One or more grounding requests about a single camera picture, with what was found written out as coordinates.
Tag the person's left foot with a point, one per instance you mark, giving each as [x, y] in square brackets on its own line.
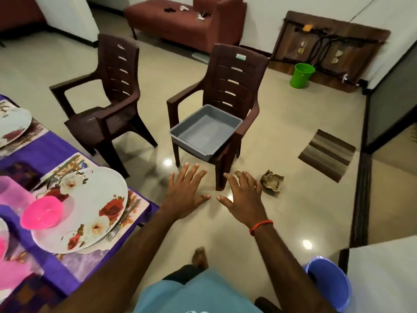
[200, 257]

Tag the purple tablecloth table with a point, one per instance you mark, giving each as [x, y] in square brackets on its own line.
[39, 153]

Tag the small black cloth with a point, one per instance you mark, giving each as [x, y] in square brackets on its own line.
[169, 9]

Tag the green plastic bucket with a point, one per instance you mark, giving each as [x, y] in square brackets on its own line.
[302, 76]

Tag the person's left forearm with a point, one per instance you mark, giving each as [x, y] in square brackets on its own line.
[117, 264]

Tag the striped brown rug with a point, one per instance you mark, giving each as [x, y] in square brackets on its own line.
[327, 155]

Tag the person's right forearm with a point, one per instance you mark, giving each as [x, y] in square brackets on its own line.
[293, 274]

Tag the white charger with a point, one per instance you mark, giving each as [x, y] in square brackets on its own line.
[203, 16]

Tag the steel cutlery piece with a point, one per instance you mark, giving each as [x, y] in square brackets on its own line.
[120, 221]

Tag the red-brown sofa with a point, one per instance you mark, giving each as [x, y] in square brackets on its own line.
[189, 26]

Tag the grey plastic tray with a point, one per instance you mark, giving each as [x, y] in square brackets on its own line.
[205, 130]

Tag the blue plastic bucket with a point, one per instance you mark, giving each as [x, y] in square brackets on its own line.
[329, 283]

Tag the small white cloth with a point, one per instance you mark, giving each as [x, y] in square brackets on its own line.
[184, 7]

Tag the person's teal t-shirt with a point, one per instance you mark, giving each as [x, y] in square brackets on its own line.
[195, 293]

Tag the person's left hand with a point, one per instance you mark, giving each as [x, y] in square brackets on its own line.
[182, 195]

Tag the red wrist thread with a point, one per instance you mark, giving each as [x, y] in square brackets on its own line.
[261, 226]

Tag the pink plastic cup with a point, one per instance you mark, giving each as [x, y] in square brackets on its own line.
[12, 272]
[13, 192]

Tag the brown paper bag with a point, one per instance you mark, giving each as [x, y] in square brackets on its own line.
[272, 182]

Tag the brown armchair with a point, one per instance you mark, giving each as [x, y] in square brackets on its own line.
[19, 13]

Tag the pink plastic bowl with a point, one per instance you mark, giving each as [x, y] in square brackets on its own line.
[42, 213]

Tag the white floral plate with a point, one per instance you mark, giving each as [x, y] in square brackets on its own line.
[2, 238]
[13, 124]
[88, 192]

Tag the person's right hand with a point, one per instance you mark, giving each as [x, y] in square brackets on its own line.
[246, 202]

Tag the person's dark trousers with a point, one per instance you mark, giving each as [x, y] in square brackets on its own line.
[182, 274]

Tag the brown plastic chair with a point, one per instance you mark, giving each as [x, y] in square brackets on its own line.
[104, 120]
[234, 81]

